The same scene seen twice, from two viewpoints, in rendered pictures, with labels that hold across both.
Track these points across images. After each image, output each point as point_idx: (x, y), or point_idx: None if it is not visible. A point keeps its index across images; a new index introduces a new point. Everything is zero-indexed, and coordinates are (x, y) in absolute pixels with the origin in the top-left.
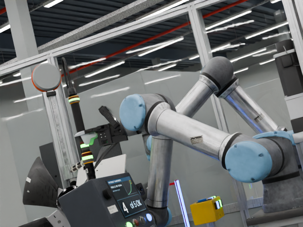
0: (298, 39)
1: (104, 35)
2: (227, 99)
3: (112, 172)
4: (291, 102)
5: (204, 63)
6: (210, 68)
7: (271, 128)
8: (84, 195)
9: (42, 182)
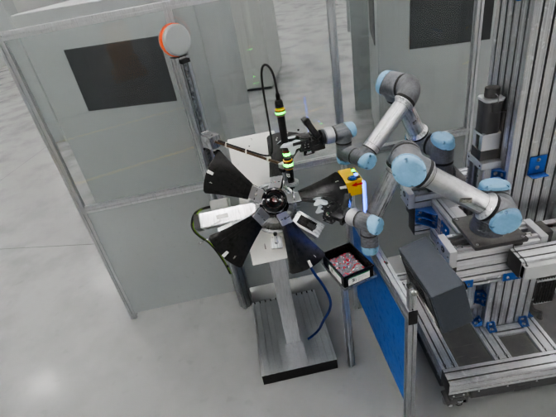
0: (524, 100)
1: None
2: None
3: (266, 149)
4: (486, 138)
5: (333, 37)
6: (411, 92)
7: (420, 128)
8: (456, 294)
9: (231, 177)
